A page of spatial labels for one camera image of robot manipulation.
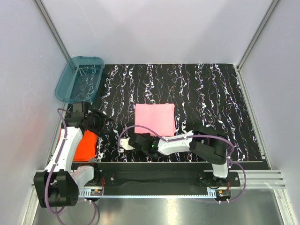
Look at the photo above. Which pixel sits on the teal plastic bin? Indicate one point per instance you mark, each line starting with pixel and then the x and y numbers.
pixel 80 80

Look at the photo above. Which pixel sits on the left aluminium frame post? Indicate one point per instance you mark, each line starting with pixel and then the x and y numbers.
pixel 50 24

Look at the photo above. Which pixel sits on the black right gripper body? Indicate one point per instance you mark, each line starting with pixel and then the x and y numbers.
pixel 146 135

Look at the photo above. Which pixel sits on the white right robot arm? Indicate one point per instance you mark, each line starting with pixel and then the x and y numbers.
pixel 209 146

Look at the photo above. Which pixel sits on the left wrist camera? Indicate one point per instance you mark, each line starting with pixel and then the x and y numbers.
pixel 78 110

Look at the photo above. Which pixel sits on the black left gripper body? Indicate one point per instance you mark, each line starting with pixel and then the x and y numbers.
pixel 96 123

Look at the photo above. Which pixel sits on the folded orange t shirt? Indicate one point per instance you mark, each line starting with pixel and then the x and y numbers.
pixel 78 146

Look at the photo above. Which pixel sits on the right aluminium frame post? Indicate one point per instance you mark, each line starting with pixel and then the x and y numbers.
pixel 266 18

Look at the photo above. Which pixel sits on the aluminium rail crossbar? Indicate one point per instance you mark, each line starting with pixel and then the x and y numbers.
pixel 268 178

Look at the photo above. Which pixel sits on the aluminium frame post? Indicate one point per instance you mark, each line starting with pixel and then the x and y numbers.
pixel 50 24
pixel 266 18

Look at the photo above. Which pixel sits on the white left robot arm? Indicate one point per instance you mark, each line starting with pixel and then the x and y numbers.
pixel 61 164

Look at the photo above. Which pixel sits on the pink t shirt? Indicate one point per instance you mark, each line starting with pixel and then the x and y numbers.
pixel 157 117

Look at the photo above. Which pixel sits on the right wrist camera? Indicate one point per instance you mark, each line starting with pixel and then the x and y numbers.
pixel 124 145

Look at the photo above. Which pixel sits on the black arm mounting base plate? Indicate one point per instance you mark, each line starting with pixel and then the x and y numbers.
pixel 181 180

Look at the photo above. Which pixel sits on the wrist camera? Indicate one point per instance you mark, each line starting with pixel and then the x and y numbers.
pixel 78 110
pixel 124 145

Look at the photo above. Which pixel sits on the white slotted cable duct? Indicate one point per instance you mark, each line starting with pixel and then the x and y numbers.
pixel 204 193

